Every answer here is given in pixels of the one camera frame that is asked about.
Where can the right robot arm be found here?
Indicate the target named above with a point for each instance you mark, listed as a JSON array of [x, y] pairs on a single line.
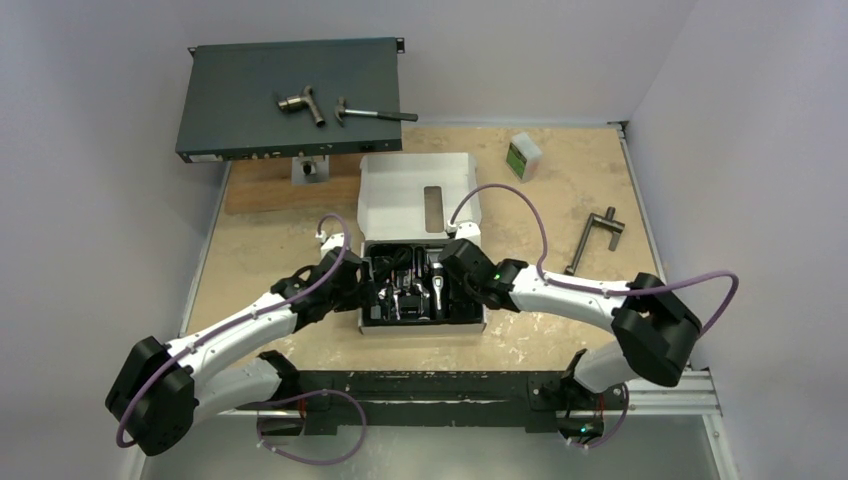
[[654, 331]]

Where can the dark rack-mount equipment case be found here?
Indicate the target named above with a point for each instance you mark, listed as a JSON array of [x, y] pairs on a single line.
[[229, 111]]

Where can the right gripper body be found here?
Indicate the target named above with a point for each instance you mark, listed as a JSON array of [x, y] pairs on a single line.
[[448, 283]]

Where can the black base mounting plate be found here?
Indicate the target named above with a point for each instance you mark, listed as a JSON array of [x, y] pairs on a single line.
[[533, 401]]

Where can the small metal bracket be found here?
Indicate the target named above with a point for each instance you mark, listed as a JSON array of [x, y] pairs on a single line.
[[310, 170]]

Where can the white hair clipper kit box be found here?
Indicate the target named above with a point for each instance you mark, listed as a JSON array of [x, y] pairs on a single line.
[[406, 198]]

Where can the small claw hammer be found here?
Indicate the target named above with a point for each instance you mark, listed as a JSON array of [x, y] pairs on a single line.
[[342, 111]]

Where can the wooden board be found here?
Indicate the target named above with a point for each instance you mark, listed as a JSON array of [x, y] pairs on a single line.
[[266, 185]]

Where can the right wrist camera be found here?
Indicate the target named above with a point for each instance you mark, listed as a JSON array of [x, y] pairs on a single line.
[[467, 230]]

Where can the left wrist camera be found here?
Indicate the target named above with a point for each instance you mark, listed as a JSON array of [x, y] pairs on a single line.
[[329, 242]]

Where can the black plastic insert tray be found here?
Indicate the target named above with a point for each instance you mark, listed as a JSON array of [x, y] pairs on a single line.
[[400, 292]]

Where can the black silver hair clipper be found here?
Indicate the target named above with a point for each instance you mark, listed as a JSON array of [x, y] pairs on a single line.
[[438, 286]]

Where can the white foam block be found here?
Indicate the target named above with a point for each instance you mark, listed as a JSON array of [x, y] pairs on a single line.
[[523, 156]]

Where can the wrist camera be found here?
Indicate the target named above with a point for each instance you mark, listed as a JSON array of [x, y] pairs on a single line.
[[467, 230], [329, 242]]

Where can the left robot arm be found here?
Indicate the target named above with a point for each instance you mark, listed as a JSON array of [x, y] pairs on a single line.
[[164, 388]]

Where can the metal pipe tee fitting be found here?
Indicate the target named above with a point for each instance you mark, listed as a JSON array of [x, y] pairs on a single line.
[[303, 100]]

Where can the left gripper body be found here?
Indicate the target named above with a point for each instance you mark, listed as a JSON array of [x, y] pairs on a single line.
[[356, 295]]

